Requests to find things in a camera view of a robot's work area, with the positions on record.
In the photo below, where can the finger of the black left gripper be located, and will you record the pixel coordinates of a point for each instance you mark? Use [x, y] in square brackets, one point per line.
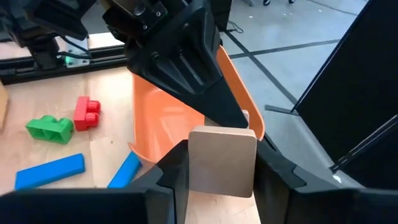
[186, 62]

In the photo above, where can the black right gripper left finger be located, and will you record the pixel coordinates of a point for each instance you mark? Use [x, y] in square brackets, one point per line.
[77, 208]

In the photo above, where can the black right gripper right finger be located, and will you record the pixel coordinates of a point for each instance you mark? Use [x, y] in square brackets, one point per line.
[326, 208]

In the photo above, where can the short blue block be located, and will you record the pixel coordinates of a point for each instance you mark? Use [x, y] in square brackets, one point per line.
[124, 171]

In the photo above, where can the natural wooden block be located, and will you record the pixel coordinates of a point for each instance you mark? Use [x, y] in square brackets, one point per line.
[222, 161]

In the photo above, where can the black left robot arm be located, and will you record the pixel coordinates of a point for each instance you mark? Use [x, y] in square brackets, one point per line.
[40, 25]

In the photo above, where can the long blue wooden bar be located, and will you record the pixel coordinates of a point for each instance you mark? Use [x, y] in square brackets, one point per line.
[49, 171]

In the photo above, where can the orange plastic bin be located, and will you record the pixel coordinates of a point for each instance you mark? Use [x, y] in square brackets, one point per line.
[161, 124]

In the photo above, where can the green plastic brick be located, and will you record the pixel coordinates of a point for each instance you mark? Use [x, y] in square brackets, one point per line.
[49, 129]

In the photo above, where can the red two-stud plastic brick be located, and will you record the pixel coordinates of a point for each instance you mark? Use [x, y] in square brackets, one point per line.
[84, 115]

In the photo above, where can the black folding partition screen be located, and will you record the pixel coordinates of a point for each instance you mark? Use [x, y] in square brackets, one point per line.
[357, 93]

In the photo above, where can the black aluminium table frame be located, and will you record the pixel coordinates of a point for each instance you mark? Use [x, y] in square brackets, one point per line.
[46, 67]

